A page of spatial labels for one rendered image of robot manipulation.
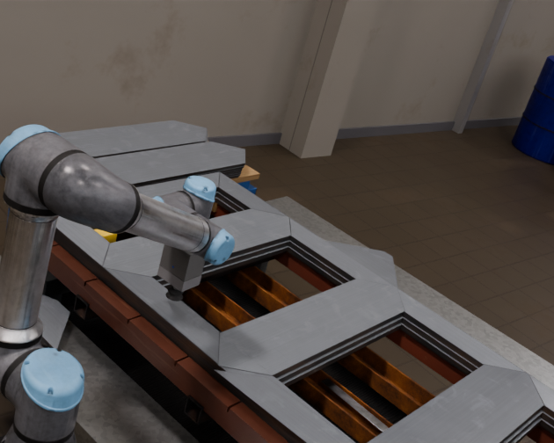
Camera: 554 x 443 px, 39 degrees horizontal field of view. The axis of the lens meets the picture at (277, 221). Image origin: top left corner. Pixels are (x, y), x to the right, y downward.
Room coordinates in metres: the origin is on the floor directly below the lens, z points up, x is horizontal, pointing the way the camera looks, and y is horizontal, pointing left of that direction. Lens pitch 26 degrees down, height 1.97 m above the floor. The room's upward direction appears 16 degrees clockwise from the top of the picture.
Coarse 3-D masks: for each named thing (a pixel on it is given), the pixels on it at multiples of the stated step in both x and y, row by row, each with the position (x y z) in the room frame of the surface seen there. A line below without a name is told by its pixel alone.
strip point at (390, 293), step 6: (366, 282) 2.05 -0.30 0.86; (372, 282) 2.06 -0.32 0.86; (372, 288) 2.02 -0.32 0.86; (378, 288) 2.03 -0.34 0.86; (384, 288) 2.04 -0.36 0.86; (390, 288) 2.05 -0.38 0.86; (396, 288) 2.06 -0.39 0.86; (384, 294) 2.01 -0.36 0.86; (390, 294) 2.02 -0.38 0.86; (396, 294) 2.02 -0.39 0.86; (390, 300) 1.99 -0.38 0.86; (396, 300) 1.99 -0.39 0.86; (402, 306) 1.97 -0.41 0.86
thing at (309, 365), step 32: (224, 192) 2.38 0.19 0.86; (256, 256) 2.07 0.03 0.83; (320, 256) 2.13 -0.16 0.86; (160, 320) 1.59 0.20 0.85; (416, 320) 1.92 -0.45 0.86; (192, 352) 1.52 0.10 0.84; (320, 352) 1.63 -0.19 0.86; (352, 352) 1.74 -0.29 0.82; (448, 352) 1.84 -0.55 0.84; (224, 384) 1.45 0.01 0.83; (288, 384) 1.53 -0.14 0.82; (320, 416) 1.39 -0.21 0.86; (544, 416) 1.67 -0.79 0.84
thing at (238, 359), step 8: (224, 344) 1.55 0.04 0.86; (232, 344) 1.56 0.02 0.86; (224, 352) 1.52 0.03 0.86; (232, 352) 1.53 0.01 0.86; (240, 352) 1.54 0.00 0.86; (232, 360) 1.50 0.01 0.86; (240, 360) 1.51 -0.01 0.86; (248, 360) 1.51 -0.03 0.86; (240, 368) 1.48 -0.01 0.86; (248, 368) 1.49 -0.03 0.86; (256, 368) 1.49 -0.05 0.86; (264, 368) 1.50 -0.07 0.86
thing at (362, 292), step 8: (352, 280) 2.03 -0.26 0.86; (352, 288) 1.99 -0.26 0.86; (360, 288) 2.00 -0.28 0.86; (368, 288) 2.01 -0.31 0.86; (360, 296) 1.95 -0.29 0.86; (368, 296) 1.97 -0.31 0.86; (376, 296) 1.98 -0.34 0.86; (368, 304) 1.93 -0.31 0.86; (376, 304) 1.94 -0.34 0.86; (384, 304) 1.95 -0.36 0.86; (392, 304) 1.96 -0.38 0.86; (384, 312) 1.91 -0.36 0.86; (392, 312) 1.92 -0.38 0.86; (400, 312) 1.93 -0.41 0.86
